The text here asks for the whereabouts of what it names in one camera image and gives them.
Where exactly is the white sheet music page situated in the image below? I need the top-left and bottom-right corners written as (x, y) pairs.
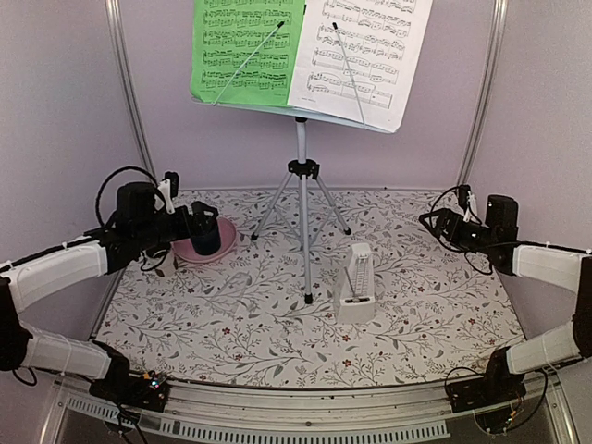
top-left (288, 0), bottom-right (432, 133)

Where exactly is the white perforated music stand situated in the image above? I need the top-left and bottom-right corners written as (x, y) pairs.
top-left (188, 0), bottom-right (434, 304)

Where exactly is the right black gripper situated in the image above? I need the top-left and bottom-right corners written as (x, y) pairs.
top-left (420, 207), bottom-right (499, 254)

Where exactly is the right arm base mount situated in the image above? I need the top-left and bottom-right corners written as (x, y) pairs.
top-left (445, 374), bottom-right (526, 413)

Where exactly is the dark blue mug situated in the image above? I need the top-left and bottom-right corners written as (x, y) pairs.
top-left (191, 220), bottom-right (221, 256)

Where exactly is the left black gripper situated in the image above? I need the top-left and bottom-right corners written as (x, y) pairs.
top-left (135, 200), bottom-right (218, 251)

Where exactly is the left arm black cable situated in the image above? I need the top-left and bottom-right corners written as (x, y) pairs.
top-left (94, 166), bottom-right (161, 228)

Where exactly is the white metronome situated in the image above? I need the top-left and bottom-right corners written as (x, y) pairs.
top-left (333, 242), bottom-right (376, 325)

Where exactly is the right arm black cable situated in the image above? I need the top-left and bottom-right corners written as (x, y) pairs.
top-left (427, 184), bottom-right (496, 277)

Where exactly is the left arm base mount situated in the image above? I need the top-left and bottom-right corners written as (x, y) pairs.
top-left (89, 371), bottom-right (170, 413)

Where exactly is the aluminium front rail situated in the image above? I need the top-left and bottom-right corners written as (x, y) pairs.
top-left (39, 355), bottom-right (592, 443)

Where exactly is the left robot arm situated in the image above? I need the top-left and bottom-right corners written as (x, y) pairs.
top-left (1, 178), bottom-right (218, 401)

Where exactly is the floral table mat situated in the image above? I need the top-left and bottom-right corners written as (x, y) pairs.
top-left (98, 190), bottom-right (524, 389)

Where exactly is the pink plate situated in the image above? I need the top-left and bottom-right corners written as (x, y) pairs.
top-left (173, 217), bottom-right (237, 264)

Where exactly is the green sheet music page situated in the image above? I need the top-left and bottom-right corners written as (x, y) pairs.
top-left (190, 0), bottom-right (305, 107)

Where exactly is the white paper cup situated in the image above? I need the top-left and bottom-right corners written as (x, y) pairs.
top-left (141, 246), bottom-right (178, 278)

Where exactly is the left aluminium frame post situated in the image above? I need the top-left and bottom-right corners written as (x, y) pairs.
top-left (105, 0), bottom-right (156, 176)

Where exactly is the right aluminium frame post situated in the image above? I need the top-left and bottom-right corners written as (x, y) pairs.
top-left (457, 0), bottom-right (509, 185)

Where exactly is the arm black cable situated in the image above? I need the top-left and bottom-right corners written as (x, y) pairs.
top-left (427, 184), bottom-right (496, 277)
top-left (94, 166), bottom-right (161, 228)

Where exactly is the aluminium frame post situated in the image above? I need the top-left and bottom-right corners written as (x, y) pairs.
top-left (457, 0), bottom-right (509, 185)
top-left (105, 0), bottom-right (156, 176)

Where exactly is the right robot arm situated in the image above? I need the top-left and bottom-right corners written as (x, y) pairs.
top-left (419, 191), bottom-right (591, 403)

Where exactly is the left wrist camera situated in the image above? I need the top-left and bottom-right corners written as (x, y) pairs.
top-left (154, 171), bottom-right (179, 215)

